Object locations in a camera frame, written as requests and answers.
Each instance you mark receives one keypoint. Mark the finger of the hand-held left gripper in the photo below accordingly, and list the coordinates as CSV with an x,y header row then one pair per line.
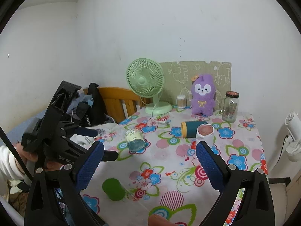
x,y
110,156
88,132

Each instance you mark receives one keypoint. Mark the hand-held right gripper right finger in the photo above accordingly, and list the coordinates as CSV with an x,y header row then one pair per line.
x,y
209,167

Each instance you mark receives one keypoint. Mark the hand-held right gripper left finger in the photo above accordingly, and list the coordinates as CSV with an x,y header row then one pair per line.
x,y
90,164

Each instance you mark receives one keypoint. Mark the white cup with pink inside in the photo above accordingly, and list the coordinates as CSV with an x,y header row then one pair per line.
x,y
204,137

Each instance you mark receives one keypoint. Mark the person's left forearm white sleeve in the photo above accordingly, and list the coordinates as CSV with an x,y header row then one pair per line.
x,y
8,164

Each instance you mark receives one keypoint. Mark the clear glass cup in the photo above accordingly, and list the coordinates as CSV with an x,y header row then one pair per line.
x,y
135,141

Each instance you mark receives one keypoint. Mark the green cup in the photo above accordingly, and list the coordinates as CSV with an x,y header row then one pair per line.
x,y
114,189

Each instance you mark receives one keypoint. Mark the teal cup with yellow rim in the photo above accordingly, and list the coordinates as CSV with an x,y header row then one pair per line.
x,y
192,129

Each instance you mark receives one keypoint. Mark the person's left hand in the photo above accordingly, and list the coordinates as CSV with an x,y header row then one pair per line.
x,y
29,156

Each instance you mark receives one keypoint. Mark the white packet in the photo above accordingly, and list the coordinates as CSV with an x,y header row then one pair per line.
x,y
81,140

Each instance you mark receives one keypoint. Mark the black bag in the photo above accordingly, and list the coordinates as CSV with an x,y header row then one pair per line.
x,y
96,108

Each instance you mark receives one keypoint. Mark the blue bed sheet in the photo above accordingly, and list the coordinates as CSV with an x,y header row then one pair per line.
x,y
21,128

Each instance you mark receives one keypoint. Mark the wooden chair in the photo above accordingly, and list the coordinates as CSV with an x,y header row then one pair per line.
x,y
112,98

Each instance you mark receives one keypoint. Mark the floral tablecloth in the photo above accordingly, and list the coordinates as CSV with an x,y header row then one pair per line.
x,y
164,160

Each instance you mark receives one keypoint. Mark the glass jar with red lid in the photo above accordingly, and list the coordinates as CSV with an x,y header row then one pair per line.
x,y
230,110

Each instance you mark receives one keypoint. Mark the purple plush toy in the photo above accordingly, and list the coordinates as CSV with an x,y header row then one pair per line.
x,y
203,98

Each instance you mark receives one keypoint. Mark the cotton swab container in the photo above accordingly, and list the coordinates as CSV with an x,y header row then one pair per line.
x,y
181,102

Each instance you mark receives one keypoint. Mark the light green desk fan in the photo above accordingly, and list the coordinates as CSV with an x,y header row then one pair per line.
x,y
141,80

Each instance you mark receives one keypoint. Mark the brown patterned cloth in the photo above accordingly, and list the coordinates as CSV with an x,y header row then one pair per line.
x,y
16,197

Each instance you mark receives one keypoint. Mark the white small fan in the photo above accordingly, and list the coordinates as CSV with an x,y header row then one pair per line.
x,y
294,146

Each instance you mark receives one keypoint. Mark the green elephant print board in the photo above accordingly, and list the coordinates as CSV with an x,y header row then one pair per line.
x,y
178,75

